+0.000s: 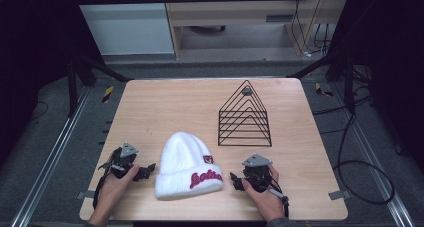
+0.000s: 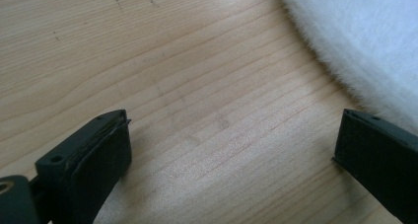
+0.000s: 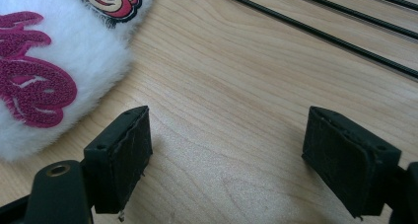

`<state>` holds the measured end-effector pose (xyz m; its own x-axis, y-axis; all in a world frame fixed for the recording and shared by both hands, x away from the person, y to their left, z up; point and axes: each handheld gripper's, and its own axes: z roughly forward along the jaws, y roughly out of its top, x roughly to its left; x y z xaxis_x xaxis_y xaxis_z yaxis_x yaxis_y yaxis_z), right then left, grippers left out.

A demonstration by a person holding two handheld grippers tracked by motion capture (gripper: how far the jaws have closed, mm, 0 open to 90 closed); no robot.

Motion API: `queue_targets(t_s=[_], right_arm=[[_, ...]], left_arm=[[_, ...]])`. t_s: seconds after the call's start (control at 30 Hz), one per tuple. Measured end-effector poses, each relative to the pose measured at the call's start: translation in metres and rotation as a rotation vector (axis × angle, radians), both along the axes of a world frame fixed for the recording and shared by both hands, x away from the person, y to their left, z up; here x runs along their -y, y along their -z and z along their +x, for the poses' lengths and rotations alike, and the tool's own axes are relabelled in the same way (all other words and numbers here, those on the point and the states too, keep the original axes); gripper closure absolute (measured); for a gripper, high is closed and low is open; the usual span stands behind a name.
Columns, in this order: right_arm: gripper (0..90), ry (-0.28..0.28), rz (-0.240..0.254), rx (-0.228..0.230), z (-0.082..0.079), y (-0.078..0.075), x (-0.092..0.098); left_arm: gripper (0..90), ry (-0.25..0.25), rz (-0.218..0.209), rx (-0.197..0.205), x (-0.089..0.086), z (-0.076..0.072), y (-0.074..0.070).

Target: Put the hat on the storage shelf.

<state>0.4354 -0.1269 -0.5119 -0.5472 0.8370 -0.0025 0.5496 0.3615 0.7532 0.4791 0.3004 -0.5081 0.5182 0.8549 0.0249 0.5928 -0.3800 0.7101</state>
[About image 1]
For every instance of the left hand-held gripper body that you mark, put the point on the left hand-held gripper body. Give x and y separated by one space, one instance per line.
122 160

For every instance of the white knit beanie hat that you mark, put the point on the white knit beanie hat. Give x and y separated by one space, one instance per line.
186 167

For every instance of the aluminium floor rail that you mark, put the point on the aluminium floor rail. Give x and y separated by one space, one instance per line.
50 160
373 160

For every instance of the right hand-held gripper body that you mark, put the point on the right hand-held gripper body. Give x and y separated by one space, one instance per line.
257 175

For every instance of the person's right hand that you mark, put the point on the person's right hand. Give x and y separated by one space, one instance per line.
265 202

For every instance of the grey metal table bracket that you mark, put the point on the grey metal table bracket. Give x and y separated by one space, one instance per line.
83 195
339 195

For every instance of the light wooden desk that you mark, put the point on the light wooden desk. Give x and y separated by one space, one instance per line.
233 10

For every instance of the dark curtain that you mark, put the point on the dark curtain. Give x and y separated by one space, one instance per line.
30 53
393 53

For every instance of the black metal stand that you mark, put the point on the black metal stand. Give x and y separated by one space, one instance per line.
71 87
348 83

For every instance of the white cabinet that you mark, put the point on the white cabinet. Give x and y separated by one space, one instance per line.
126 23

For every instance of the yellow black tape marker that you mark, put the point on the yellow black tape marker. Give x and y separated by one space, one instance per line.
321 90
107 94

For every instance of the person's left hand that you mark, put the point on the person's left hand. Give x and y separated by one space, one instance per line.
115 188

